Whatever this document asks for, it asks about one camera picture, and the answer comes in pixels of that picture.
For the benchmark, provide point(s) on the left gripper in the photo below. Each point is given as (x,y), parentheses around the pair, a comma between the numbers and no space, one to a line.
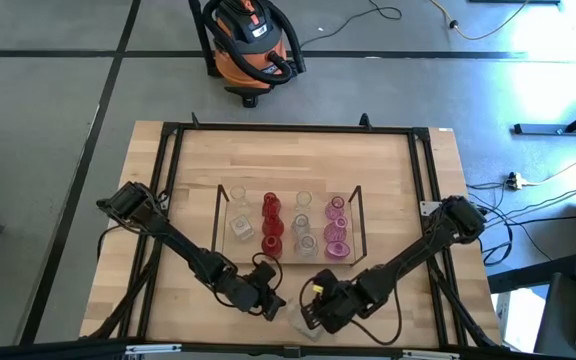
(248,292)

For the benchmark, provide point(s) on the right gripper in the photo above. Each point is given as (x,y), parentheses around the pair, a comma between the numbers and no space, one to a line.
(343,302)

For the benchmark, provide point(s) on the clear star-cut crystal vase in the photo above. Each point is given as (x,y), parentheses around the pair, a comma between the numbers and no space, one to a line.
(298,325)

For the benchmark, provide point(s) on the red bulbous glass vase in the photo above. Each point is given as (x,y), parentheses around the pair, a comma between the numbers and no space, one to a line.
(271,246)

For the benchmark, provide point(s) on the clear small glass vase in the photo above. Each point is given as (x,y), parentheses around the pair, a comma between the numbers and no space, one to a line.
(308,246)
(303,201)

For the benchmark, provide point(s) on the red pear-shaped glass vase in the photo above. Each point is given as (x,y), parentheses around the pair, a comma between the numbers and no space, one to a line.
(273,226)

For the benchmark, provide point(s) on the clear faceted square glass vase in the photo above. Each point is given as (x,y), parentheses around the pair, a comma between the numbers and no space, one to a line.
(241,228)

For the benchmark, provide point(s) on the pink long-necked glass vase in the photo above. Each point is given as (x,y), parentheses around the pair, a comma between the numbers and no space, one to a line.
(336,230)

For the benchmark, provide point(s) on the red square glass vase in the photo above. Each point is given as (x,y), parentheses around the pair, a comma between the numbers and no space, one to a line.
(270,204)

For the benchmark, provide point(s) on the pink bulbous glass vase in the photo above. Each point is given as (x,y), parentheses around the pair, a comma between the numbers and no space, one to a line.
(337,205)

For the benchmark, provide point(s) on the clear tall slim glass vase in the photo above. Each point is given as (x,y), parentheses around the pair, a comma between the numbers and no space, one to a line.
(238,194)

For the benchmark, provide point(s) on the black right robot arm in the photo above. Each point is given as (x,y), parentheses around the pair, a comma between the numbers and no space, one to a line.
(408,260)

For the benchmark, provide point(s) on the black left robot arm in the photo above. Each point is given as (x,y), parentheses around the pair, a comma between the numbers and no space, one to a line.
(178,240)

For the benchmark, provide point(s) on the small yellow label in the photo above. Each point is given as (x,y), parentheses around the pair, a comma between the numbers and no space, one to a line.
(318,288)

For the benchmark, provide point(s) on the black crossbar silver brackets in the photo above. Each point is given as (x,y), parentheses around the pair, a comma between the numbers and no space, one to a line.
(218,350)

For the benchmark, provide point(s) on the dark grey desk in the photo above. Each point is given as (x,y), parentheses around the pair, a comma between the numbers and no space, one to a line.
(553,320)

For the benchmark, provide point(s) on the white power strip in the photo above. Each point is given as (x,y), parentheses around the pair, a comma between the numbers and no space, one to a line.
(515,180)

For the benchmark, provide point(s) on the orange black shop vacuum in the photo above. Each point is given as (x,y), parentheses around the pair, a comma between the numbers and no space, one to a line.
(248,50)

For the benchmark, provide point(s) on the black stand leg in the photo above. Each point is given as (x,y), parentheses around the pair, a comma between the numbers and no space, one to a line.
(203,37)

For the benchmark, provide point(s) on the black T-shaped desk foot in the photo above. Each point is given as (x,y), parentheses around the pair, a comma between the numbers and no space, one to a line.
(543,129)

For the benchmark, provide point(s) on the small black plug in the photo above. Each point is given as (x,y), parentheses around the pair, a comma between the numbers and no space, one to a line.
(452,23)

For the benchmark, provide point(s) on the wooden shelf black metal frame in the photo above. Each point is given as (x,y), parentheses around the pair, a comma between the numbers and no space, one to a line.
(255,252)

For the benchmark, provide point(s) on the black aluminium table frame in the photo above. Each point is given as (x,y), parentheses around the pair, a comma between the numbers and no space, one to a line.
(293,127)

